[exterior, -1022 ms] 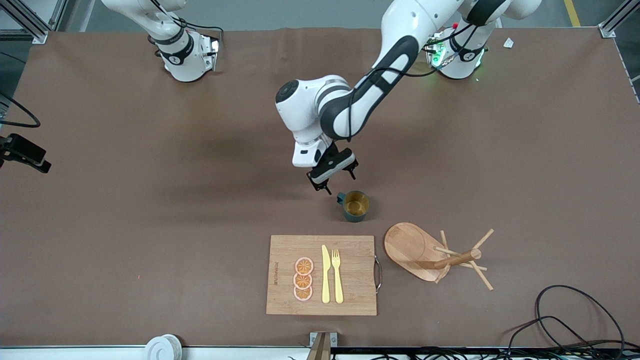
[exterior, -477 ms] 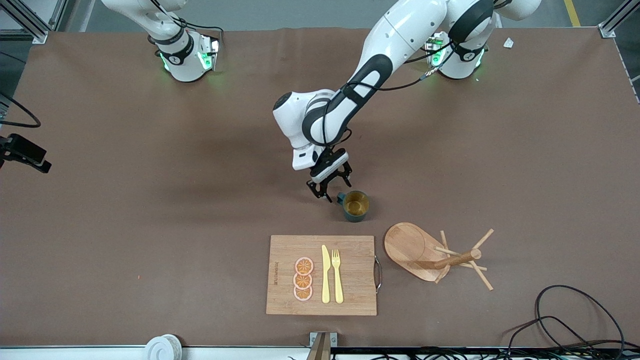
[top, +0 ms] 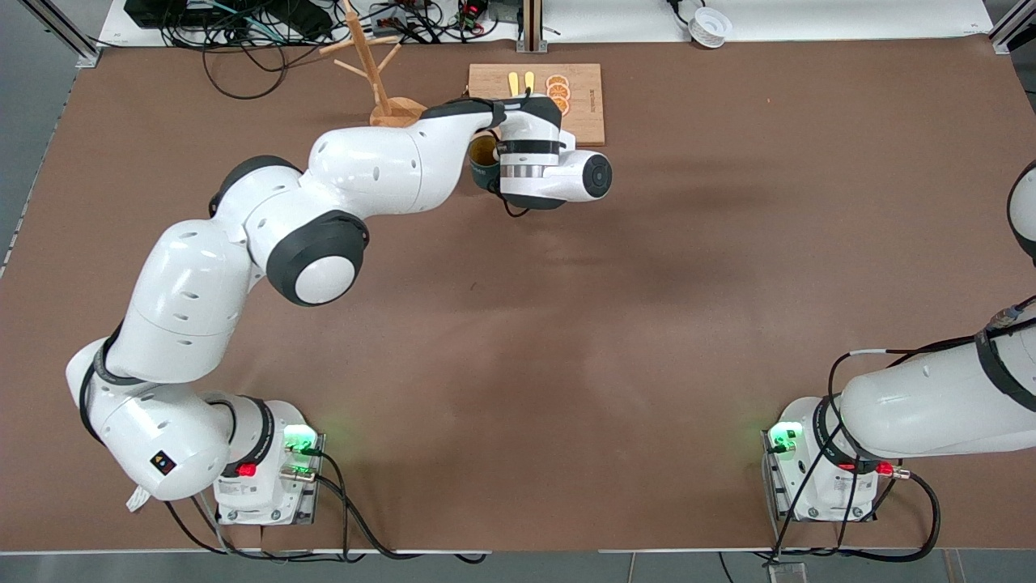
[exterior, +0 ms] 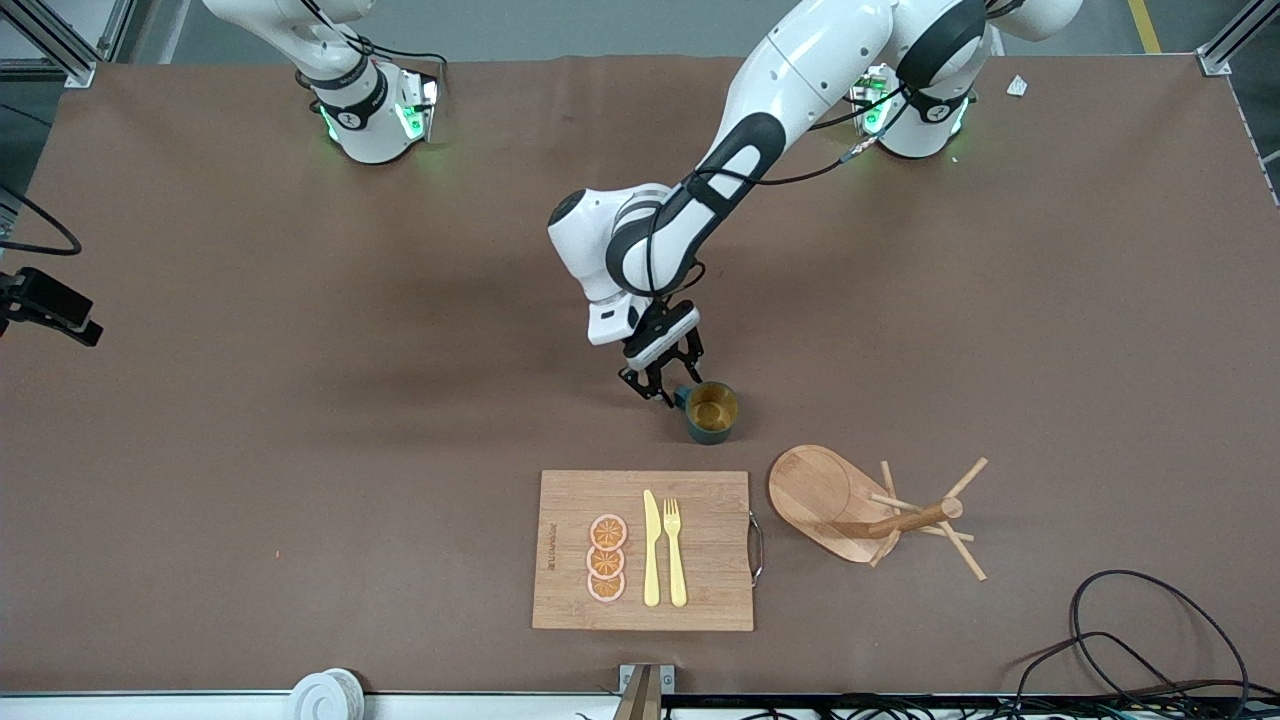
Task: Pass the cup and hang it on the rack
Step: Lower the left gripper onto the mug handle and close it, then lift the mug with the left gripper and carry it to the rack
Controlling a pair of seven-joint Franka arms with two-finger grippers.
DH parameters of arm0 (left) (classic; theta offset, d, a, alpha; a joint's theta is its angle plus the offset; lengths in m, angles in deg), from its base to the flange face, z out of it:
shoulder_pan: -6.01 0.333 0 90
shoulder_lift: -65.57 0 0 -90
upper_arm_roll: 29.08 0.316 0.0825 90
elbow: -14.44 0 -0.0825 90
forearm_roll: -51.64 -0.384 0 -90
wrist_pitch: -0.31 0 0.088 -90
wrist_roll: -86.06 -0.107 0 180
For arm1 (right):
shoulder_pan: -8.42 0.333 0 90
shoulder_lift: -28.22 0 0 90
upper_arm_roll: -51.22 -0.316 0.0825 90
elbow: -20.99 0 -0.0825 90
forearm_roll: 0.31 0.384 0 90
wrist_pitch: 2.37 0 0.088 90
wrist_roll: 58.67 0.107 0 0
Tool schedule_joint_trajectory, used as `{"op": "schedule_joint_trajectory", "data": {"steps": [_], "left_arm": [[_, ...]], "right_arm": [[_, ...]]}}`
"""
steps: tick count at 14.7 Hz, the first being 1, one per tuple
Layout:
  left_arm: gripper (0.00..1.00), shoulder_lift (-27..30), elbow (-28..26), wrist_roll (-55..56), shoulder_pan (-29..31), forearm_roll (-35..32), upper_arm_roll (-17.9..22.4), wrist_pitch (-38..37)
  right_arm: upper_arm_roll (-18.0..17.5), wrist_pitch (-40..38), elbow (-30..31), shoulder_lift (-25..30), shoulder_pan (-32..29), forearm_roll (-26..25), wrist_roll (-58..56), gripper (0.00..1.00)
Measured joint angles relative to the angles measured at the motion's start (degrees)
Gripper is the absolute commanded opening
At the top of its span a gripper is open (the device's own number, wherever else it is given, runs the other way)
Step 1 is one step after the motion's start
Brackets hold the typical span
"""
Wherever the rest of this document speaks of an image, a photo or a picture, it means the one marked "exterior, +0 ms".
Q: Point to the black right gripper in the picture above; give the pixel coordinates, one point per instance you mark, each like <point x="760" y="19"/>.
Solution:
<point x="56" y="299"/>

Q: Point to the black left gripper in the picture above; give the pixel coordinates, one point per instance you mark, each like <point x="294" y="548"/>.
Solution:
<point x="668" y="372"/>

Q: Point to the dark teal cup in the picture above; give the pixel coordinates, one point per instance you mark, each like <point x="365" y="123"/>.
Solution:
<point x="712" y="428"/>

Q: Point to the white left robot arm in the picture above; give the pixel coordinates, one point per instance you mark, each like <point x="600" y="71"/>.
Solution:
<point x="790" y="80"/>

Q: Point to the wooden mug rack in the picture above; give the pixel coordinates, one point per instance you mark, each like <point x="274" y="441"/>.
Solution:
<point x="815" y="495"/>

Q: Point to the orange slice toy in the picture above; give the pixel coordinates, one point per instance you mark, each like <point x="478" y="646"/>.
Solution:
<point x="606" y="588"/>
<point x="608" y="532"/>
<point x="605" y="563"/>

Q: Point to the yellow plastic knife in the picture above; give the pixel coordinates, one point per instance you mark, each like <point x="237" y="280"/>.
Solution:
<point x="651" y="560"/>

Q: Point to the bamboo cutting board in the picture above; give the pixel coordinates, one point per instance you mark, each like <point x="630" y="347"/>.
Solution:
<point x="710" y="560"/>

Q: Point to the yellow plastic fork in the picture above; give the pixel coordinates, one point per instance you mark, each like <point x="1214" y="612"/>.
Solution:
<point x="677" y="570"/>

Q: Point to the brown table cover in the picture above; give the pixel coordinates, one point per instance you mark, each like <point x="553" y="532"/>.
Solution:
<point x="200" y="600"/>

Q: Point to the white paper scrap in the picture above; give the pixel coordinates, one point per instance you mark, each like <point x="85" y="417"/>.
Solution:
<point x="1017" y="86"/>

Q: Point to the white tape roll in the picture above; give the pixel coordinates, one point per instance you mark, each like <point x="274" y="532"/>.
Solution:
<point x="325" y="695"/>

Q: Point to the aluminium frame profile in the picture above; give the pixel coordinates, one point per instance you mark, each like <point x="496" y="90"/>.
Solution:
<point x="70" y="55"/>
<point x="1222" y="50"/>

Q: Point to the metal table bracket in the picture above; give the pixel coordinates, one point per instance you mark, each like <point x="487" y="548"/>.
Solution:
<point x="645" y="690"/>

